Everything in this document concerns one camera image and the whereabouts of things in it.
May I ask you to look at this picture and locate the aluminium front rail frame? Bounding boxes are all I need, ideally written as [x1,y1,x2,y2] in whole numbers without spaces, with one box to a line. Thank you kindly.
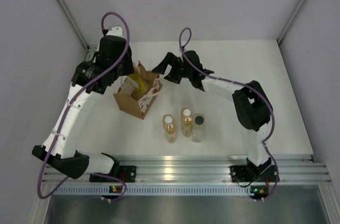
[42,154,333,185]

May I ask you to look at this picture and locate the left aluminium corner post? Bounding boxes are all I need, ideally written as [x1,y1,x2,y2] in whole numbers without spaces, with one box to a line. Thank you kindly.
[55,0,89,50]

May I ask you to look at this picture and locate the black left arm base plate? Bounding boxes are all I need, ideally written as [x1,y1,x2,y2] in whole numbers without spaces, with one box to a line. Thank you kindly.
[89,166,137,183]

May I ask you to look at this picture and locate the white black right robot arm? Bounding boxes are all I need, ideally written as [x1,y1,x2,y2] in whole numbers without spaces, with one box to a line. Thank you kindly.
[152,50,273,182]

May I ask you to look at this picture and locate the clear bottle dark cap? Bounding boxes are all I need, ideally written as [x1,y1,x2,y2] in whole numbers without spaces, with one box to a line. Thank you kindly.
[191,114,206,142]

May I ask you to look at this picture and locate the grey slotted cable duct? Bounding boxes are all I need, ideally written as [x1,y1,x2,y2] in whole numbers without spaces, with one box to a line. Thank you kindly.
[52,185,324,195]

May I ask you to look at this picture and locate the red cap bottle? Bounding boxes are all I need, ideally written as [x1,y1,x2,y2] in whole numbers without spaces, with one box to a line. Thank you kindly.
[127,70,148,93]

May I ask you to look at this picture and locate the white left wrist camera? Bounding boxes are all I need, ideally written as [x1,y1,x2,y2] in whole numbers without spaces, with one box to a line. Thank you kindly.
[102,26,124,38]

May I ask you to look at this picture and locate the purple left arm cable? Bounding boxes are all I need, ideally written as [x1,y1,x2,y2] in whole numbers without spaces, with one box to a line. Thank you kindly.
[36,11,131,203]

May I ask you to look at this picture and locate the white cap bottle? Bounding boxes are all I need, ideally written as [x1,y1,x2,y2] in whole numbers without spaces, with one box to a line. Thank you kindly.
[181,108,193,137]
[163,114,176,143]

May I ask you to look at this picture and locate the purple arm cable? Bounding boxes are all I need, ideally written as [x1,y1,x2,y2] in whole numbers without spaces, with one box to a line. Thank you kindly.
[179,27,280,203]
[36,11,131,203]

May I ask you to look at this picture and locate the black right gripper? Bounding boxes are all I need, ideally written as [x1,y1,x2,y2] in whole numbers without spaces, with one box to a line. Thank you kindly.
[152,53,192,84]

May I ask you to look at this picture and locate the jute watermelon canvas bag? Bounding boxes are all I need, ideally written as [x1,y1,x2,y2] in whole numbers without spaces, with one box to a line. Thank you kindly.
[114,63,168,120]

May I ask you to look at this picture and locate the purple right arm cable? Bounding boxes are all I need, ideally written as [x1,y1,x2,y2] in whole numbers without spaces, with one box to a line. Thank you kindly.
[179,27,280,203]

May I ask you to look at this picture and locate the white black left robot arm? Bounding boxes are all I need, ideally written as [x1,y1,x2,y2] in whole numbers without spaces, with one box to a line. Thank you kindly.
[32,35,133,182]

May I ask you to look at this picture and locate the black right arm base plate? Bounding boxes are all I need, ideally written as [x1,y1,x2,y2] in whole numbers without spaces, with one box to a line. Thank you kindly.
[229,165,278,183]

